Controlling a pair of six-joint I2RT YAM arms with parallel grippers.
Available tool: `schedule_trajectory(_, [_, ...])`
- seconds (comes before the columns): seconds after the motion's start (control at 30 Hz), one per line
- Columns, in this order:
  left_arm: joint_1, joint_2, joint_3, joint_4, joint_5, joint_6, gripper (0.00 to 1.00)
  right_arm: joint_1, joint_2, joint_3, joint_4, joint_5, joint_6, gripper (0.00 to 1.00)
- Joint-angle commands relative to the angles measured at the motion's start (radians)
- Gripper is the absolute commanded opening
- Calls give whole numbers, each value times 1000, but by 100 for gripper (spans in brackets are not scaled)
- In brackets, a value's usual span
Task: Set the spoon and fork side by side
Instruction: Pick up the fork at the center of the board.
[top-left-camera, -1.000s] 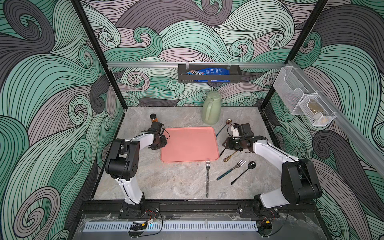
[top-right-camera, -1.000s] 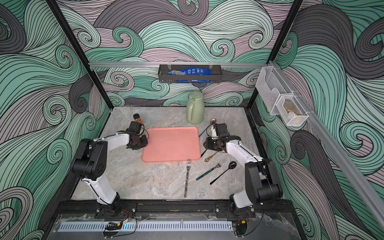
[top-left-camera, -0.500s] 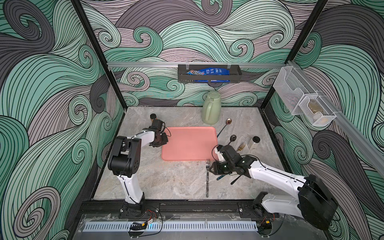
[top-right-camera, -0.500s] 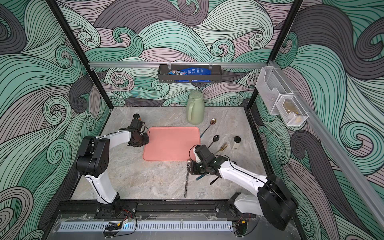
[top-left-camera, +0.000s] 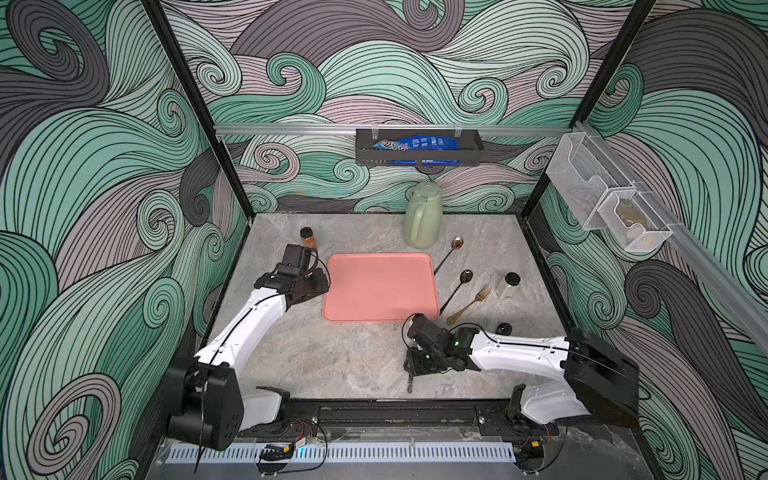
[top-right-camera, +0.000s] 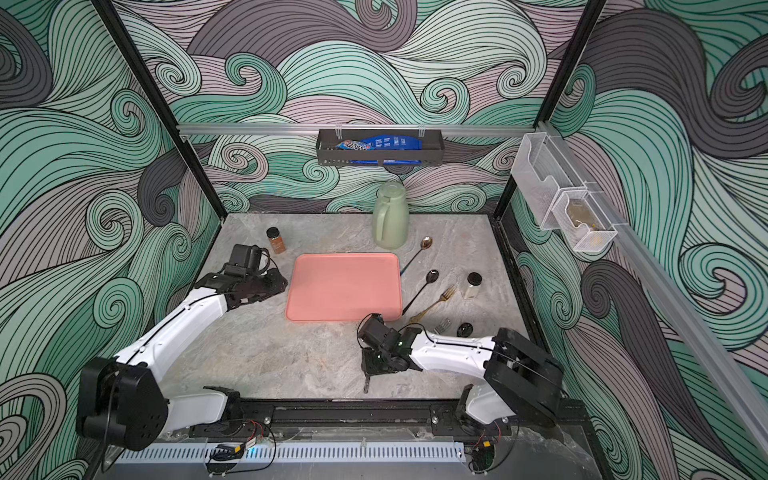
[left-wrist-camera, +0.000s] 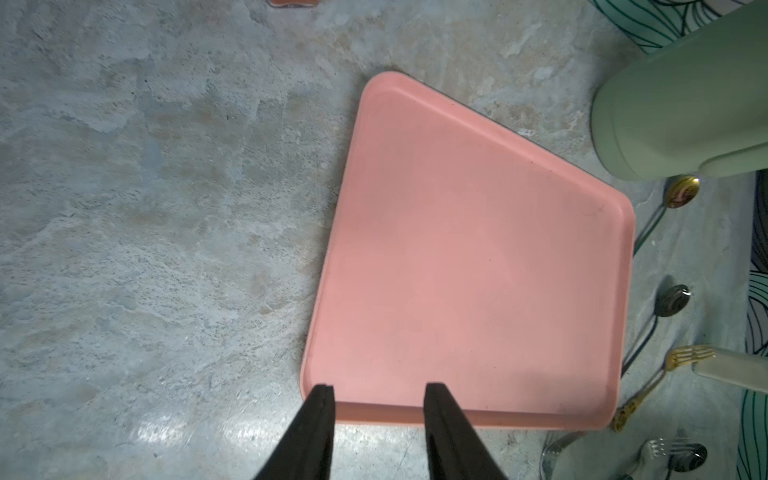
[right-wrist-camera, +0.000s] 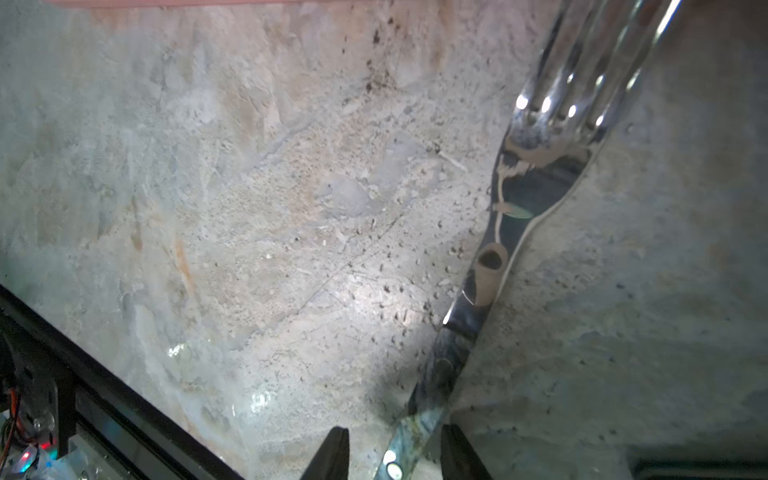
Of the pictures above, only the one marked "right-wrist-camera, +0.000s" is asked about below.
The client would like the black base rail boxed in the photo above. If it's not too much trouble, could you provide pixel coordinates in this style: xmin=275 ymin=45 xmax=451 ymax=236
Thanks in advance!
xmin=1 ymin=289 xmax=239 ymax=479

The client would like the white perforated cable duct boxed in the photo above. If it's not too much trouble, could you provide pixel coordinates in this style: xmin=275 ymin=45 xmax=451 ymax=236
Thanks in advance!
xmin=1 ymin=409 xmax=135 ymax=479

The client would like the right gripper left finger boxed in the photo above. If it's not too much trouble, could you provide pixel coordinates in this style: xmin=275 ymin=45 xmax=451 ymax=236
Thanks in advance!
xmin=300 ymin=426 xmax=350 ymax=480

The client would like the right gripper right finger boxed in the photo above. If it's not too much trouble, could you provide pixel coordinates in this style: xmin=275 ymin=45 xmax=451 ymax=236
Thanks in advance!
xmin=440 ymin=424 xmax=492 ymax=480

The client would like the pink plastic tray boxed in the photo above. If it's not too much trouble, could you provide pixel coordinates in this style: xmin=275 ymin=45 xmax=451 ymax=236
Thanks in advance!
xmin=49 ymin=0 xmax=316 ymax=9

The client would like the silver fork dark handle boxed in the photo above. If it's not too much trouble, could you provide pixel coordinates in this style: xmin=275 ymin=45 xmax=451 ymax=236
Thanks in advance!
xmin=375 ymin=1 xmax=679 ymax=479

